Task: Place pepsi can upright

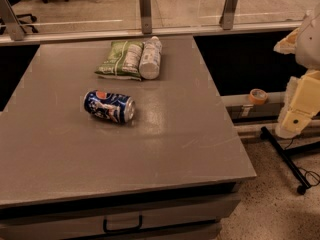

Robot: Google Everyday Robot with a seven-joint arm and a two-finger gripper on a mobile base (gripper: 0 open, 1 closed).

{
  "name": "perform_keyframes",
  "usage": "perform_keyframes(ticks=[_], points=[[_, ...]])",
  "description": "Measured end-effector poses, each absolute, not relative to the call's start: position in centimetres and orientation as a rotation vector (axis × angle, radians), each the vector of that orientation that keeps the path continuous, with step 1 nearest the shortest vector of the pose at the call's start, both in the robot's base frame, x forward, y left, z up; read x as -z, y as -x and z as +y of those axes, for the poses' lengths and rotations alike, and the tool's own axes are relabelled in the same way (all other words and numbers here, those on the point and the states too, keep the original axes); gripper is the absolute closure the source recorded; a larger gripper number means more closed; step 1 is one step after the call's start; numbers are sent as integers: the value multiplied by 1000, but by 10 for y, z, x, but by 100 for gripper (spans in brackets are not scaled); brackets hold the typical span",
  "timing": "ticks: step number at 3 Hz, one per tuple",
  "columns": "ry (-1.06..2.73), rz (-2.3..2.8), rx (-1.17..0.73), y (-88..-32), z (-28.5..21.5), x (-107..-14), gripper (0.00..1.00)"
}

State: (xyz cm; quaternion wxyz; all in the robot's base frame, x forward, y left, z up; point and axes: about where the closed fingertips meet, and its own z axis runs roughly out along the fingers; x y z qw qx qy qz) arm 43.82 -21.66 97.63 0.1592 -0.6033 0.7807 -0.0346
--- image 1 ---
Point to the black office chair base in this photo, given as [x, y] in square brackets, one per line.
[24, 24]

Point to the orange tape roll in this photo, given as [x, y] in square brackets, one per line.
[258, 96]

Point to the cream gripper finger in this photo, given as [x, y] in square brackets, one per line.
[287, 45]
[301, 104]

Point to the middle metal glass bracket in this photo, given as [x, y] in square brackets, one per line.
[146, 16]

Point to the clear plastic water bottle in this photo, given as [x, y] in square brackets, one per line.
[149, 67]

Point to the metal glass bracket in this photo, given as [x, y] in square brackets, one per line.
[11, 22]
[146, 16]
[228, 14]

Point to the blue pepsi can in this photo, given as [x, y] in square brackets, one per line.
[117, 108]

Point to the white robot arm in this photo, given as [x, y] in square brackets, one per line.
[307, 53]

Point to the left metal glass bracket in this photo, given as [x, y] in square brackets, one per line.
[11, 22]

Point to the grey cabinet drawer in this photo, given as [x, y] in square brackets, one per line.
[196, 218]

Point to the right metal glass bracket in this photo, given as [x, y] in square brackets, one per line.
[228, 14]

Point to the green chip bag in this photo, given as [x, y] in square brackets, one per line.
[123, 61]

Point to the black drawer handle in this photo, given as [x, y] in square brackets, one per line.
[118, 224]

